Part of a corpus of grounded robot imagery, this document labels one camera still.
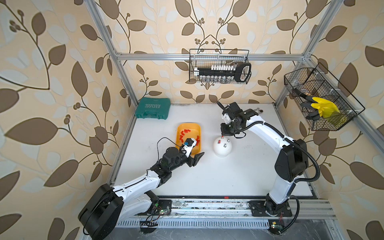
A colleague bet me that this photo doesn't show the yellow plastic tray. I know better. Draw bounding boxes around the yellow plastic tray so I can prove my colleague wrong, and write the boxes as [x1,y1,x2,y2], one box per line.
[176,123,202,156]

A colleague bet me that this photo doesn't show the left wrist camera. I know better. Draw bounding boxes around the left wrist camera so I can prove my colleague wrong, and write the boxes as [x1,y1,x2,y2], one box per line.
[182,138,197,158]

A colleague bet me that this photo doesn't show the white dome with screws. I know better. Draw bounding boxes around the white dome with screws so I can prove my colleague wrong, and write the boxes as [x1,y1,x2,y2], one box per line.
[213,136,233,158]

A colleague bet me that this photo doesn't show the yellow rubber glove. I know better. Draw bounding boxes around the yellow rubber glove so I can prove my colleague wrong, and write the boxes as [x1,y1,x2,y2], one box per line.
[312,97,341,118]

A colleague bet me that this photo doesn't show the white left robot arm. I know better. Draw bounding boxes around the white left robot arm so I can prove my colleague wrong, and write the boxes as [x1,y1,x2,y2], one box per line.
[78,146,204,240]

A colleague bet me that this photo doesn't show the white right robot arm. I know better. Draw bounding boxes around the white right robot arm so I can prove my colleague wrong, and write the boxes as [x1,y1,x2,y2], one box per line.
[221,109,309,216]

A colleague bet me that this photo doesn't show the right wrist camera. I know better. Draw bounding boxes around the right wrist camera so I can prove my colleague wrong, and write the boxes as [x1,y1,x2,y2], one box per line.
[222,102,242,124]

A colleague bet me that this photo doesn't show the black wire basket back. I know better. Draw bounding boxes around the black wire basket back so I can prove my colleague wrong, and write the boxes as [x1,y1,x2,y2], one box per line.
[188,49,252,85]

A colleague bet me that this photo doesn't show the black wire basket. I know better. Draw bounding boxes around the black wire basket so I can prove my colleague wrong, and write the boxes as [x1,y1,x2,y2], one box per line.
[284,63,366,131]
[188,49,252,85]

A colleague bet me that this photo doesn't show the black wire basket right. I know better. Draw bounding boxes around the black wire basket right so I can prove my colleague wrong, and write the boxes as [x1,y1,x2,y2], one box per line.
[284,63,366,131]

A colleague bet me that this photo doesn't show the socket set holder rail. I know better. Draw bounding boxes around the socket set holder rail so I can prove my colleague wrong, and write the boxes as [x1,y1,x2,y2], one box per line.
[192,63,252,84]

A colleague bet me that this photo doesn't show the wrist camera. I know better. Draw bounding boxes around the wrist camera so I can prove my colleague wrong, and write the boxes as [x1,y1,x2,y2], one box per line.
[222,102,242,124]
[182,138,197,158]

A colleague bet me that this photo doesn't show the green plastic tool case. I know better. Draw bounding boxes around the green plastic tool case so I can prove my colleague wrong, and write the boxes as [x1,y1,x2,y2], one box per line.
[135,97,171,120]

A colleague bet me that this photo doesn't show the black pliers in basket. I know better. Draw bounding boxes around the black pliers in basket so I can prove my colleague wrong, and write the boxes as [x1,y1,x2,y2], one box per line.
[294,88,321,121]

